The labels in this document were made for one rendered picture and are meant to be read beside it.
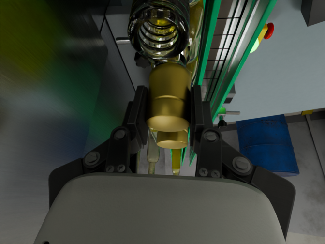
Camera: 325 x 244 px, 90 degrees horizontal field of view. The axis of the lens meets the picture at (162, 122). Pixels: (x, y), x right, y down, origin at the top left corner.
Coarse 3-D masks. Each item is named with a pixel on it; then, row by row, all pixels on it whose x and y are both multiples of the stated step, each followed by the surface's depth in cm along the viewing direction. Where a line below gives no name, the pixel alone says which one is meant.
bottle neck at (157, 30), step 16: (144, 0) 7; (160, 0) 7; (176, 0) 7; (144, 16) 7; (160, 16) 7; (176, 16) 7; (128, 32) 8; (144, 32) 9; (160, 32) 9; (176, 32) 8; (144, 48) 8; (160, 48) 9; (176, 48) 8
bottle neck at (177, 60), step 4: (184, 52) 14; (180, 56) 13; (184, 56) 14; (168, 60) 13; (172, 60) 13; (176, 60) 13; (180, 60) 13; (184, 60) 14; (156, 64) 13; (160, 64) 13; (180, 64) 13; (184, 64) 13
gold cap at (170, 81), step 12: (156, 72) 12; (168, 72) 12; (180, 72) 12; (156, 84) 12; (168, 84) 12; (180, 84) 12; (156, 96) 12; (168, 96) 11; (180, 96) 11; (156, 108) 11; (168, 108) 11; (180, 108) 11; (156, 120) 12; (168, 120) 11; (180, 120) 11
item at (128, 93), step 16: (96, 0) 31; (112, 0) 38; (96, 16) 31; (112, 48) 38; (112, 64) 38; (112, 80) 39; (128, 80) 51; (112, 96) 39; (128, 96) 51; (96, 112) 31; (112, 112) 39; (96, 128) 32; (112, 128) 39; (96, 144) 32
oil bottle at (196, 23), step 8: (200, 0) 13; (192, 8) 13; (200, 8) 13; (192, 16) 13; (200, 16) 13; (192, 24) 13; (200, 24) 14; (192, 32) 13; (200, 32) 14; (192, 40) 14; (192, 48) 14; (192, 56) 15
